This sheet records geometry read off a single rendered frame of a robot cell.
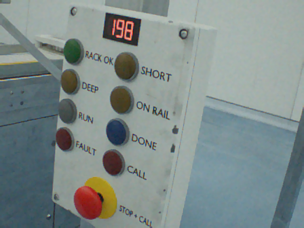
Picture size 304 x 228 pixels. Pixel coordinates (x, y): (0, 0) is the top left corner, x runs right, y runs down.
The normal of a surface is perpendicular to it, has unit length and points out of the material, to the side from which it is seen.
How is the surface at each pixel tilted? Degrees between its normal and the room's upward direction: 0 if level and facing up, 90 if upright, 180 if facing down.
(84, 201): 85
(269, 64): 90
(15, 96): 90
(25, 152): 90
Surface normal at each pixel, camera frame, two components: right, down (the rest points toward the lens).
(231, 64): -0.48, 0.18
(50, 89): 0.79, 0.29
